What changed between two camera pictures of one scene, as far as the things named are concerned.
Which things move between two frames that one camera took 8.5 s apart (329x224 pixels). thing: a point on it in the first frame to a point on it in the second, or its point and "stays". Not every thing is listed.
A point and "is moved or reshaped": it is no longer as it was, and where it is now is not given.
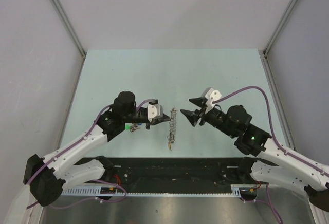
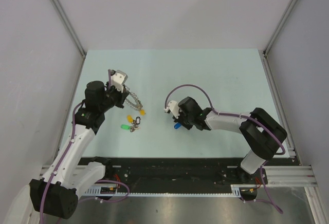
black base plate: (174, 172) stays
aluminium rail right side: (277, 101) stays
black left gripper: (155, 121) to (122, 96)
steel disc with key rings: (172, 126) is moved or reshaped
